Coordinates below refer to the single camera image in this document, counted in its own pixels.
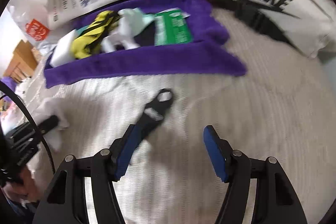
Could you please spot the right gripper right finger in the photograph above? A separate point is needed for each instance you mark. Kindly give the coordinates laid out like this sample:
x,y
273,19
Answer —
x,y
275,201

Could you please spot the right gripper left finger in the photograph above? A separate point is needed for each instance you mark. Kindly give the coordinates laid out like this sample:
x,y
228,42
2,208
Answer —
x,y
64,200

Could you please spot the white sponge block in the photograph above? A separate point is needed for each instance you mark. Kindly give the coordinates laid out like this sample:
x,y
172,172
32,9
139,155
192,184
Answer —
x,y
62,53

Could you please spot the yellow black pouch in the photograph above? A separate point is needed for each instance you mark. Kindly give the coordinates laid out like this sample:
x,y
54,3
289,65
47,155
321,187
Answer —
x,y
88,43

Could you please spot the white mint sock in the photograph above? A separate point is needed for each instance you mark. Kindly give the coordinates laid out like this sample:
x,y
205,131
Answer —
x,y
131,23

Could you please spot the green snack packet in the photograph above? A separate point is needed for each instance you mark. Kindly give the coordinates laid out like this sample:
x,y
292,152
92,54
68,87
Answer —
x,y
170,30

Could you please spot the small white fruit sachet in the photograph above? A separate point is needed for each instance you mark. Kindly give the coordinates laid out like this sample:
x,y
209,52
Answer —
x,y
176,12

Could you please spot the teal striped cloth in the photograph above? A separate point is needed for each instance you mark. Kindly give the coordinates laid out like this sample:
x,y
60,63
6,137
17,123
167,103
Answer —
x,y
80,30

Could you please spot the person's left hand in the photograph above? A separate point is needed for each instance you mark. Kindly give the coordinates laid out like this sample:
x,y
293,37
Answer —
x,y
26,191

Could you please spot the colourful bedding pile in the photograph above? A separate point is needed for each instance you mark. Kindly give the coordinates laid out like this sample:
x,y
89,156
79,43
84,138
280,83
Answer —
x,y
8,107

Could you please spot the striped quilted mattress cover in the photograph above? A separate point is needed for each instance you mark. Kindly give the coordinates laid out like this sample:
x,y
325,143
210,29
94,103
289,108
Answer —
x,y
283,107

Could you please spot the white Miniso plastic bag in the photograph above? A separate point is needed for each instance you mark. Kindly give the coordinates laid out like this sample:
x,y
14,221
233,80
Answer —
x,y
31,17

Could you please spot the purple towel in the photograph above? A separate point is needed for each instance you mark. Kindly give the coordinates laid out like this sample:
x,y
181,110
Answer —
x,y
204,55

